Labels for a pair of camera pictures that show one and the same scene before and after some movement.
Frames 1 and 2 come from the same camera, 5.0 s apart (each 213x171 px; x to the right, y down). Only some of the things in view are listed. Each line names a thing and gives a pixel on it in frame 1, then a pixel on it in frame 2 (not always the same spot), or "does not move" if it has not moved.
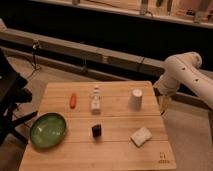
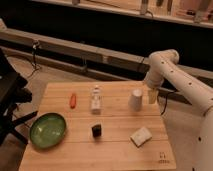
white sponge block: (141, 136) does not move
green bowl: (47, 129) does not move
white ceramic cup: (135, 100) does not move
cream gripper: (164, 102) → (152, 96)
